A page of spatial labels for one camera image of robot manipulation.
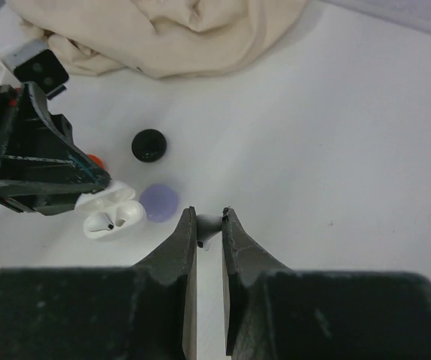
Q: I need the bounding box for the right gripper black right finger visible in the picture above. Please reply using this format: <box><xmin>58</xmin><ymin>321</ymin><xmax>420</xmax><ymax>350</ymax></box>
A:
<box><xmin>222</xmin><ymin>208</ymin><xmax>431</xmax><ymax>359</ymax></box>

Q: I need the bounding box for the black round charging case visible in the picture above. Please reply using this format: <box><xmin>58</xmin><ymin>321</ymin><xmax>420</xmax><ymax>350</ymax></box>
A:
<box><xmin>131</xmin><ymin>129</ymin><xmax>167</xmax><ymax>163</ymax></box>

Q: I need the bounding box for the white round charging case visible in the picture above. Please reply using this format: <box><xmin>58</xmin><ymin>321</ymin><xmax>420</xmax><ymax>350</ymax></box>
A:
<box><xmin>74</xmin><ymin>180</ymin><xmax>147</xmax><ymax>241</ymax></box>

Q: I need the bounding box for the purple round charging case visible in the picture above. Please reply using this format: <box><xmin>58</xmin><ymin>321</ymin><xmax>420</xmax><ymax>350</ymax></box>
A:
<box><xmin>139</xmin><ymin>184</ymin><xmax>179</xmax><ymax>224</ymax></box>

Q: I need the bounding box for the beige crumpled cloth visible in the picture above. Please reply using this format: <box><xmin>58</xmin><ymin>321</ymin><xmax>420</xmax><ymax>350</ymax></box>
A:
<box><xmin>8</xmin><ymin>0</ymin><xmax>306</xmax><ymax>79</ymax></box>

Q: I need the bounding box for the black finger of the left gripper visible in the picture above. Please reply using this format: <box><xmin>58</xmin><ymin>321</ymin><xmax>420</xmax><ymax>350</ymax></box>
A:
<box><xmin>0</xmin><ymin>187</ymin><xmax>84</xmax><ymax>216</ymax></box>
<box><xmin>3</xmin><ymin>82</ymin><xmax>110</xmax><ymax>193</ymax></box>

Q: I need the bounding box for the red round charging case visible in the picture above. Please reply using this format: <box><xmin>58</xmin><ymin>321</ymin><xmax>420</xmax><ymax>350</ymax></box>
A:
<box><xmin>87</xmin><ymin>154</ymin><xmax>107</xmax><ymax>170</ymax></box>

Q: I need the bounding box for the white earbud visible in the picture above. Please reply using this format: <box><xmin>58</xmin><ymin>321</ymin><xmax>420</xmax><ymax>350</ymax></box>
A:
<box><xmin>196</xmin><ymin>214</ymin><xmax>223</xmax><ymax>251</ymax></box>
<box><xmin>87</xmin><ymin>213</ymin><xmax>125</xmax><ymax>233</ymax></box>

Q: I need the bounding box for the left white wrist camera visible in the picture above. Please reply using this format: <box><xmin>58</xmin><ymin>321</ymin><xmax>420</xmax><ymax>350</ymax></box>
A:
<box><xmin>0</xmin><ymin>39</ymin><xmax>69</xmax><ymax>100</ymax></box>

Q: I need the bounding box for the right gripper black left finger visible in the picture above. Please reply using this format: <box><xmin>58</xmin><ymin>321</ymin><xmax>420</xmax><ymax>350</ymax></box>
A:
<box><xmin>0</xmin><ymin>207</ymin><xmax>197</xmax><ymax>359</ymax></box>

